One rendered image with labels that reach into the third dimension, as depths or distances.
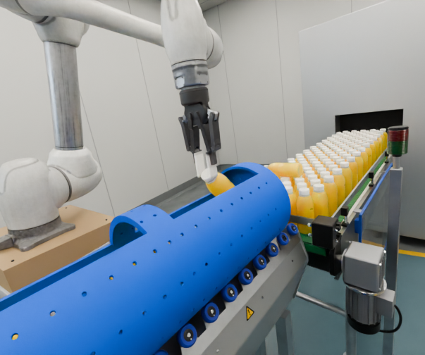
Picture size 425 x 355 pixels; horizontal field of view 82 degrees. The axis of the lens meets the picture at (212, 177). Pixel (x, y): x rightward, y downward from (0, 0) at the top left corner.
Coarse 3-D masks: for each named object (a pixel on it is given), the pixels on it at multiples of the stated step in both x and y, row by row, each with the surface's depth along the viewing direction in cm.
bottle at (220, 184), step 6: (222, 174) 71; (216, 180) 68; (222, 180) 69; (228, 180) 71; (210, 186) 69; (216, 186) 69; (222, 186) 69; (228, 186) 71; (234, 186) 74; (216, 192) 70; (222, 192) 70
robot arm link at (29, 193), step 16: (16, 160) 83; (32, 160) 82; (0, 176) 77; (16, 176) 76; (32, 176) 79; (48, 176) 84; (0, 192) 77; (16, 192) 76; (32, 192) 79; (48, 192) 83; (64, 192) 90; (0, 208) 78; (16, 208) 77; (32, 208) 79; (48, 208) 83; (16, 224) 79; (32, 224) 80
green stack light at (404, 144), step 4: (408, 140) 89; (388, 144) 92; (392, 144) 90; (396, 144) 89; (400, 144) 89; (404, 144) 89; (388, 148) 92; (392, 148) 91; (396, 148) 90; (400, 148) 89; (404, 148) 89; (388, 152) 93; (392, 152) 91; (396, 152) 90; (400, 152) 90; (404, 152) 89
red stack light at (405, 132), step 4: (388, 132) 91; (392, 132) 90; (396, 132) 88; (400, 132) 88; (404, 132) 88; (408, 132) 88; (388, 136) 91; (392, 136) 90; (396, 136) 89; (400, 136) 88; (404, 136) 88; (408, 136) 89; (388, 140) 92; (392, 140) 90; (396, 140) 89; (400, 140) 88; (404, 140) 88
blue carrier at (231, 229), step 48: (240, 192) 65; (144, 240) 46; (192, 240) 50; (240, 240) 59; (48, 288) 35; (96, 288) 37; (144, 288) 41; (192, 288) 48; (0, 336) 30; (48, 336) 32; (96, 336) 35; (144, 336) 40
